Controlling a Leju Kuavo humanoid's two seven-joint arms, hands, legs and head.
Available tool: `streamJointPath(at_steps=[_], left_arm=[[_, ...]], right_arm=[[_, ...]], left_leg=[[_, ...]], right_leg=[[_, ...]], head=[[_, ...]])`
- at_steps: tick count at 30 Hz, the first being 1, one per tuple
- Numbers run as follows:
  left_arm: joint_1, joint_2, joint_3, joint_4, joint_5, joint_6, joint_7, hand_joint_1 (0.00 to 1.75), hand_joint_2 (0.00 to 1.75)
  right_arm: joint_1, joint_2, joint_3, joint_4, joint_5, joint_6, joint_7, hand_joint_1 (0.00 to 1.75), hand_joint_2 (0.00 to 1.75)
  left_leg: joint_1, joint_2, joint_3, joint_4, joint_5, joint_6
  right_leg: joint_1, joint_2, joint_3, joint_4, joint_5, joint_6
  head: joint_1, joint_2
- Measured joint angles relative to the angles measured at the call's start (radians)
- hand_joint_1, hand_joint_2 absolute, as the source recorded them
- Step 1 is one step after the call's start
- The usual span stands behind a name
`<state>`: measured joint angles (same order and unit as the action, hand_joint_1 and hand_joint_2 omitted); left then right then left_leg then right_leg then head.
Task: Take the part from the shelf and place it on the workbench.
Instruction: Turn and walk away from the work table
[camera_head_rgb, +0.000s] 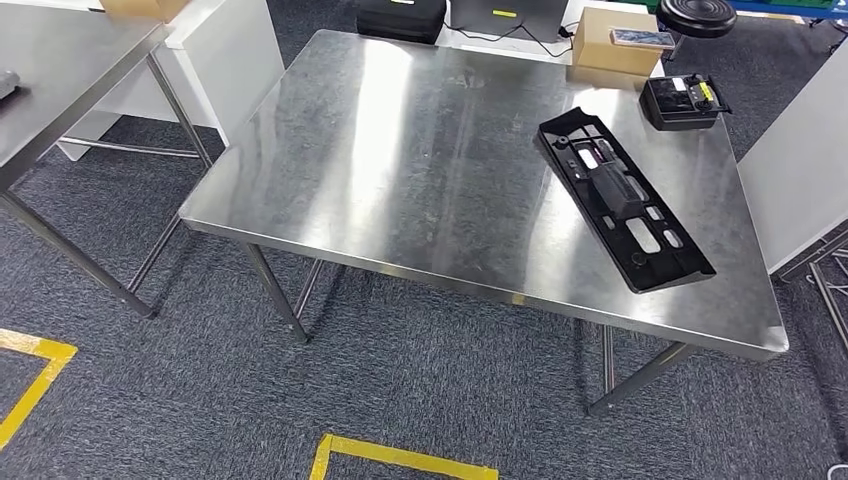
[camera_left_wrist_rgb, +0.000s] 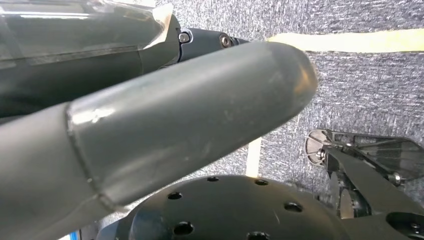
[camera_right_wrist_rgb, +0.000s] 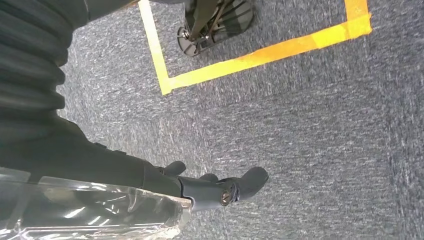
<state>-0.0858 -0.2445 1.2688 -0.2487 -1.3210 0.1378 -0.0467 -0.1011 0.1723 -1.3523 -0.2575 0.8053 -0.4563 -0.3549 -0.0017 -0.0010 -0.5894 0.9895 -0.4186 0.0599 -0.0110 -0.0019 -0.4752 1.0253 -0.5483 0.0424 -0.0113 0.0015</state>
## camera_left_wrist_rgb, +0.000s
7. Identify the yellow floor tape square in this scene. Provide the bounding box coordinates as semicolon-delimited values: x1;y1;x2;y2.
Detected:
245;28;424;178

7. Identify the black left robot foot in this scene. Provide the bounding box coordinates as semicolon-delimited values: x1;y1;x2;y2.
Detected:
304;129;424;220

